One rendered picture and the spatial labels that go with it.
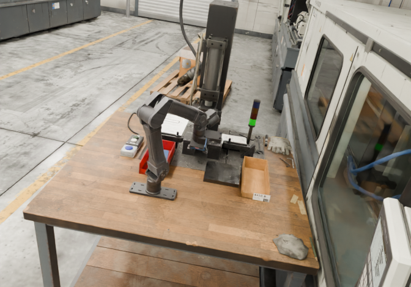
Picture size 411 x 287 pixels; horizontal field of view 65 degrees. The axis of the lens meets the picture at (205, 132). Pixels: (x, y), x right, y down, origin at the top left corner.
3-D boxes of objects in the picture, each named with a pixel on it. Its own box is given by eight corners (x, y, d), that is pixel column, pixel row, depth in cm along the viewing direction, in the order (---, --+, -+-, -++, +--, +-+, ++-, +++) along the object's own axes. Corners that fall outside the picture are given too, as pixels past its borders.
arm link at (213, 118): (209, 117, 153) (205, 96, 145) (222, 124, 148) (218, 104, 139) (191, 130, 148) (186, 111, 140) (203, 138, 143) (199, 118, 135)
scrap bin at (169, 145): (138, 173, 150) (139, 163, 148) (152, 147, 173) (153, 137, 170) (163, 178, 150) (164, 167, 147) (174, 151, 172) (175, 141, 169)
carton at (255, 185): (240, 198, 145) (243, 184, 142) (241, 168, 168) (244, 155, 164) (268, 203, 145) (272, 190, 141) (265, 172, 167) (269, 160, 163)
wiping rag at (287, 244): (270, 233, 129) (274, 256, 117) (272, 227, 128) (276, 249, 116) (304, 239, 128) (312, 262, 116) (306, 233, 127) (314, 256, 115)
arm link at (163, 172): (155, 158, 139) (144, 161, 135) (168, 167, 134) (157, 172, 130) (155, 169, 142) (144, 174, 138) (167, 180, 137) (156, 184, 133)
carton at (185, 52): (186, 70, 558) (189, 41, 535) (219, 77, 548) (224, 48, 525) (173, 81, 500) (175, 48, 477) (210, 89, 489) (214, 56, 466)
